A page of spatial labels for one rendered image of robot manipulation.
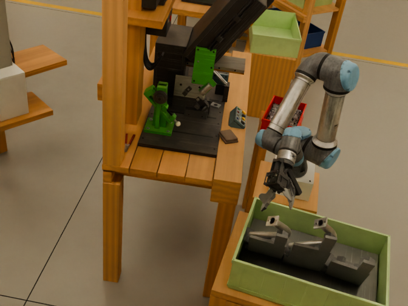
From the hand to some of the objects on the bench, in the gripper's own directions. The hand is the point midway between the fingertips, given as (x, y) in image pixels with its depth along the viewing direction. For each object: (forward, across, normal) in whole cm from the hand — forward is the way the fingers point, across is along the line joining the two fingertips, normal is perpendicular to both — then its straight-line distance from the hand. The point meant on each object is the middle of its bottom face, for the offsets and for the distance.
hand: (276, 211), depth 201 cm
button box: (-72, -78, +31) cm, 110 cm away
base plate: (-84, -105, +12) cm, 135 cm away
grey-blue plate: (-96, -98, +25) cm, 139 cm away
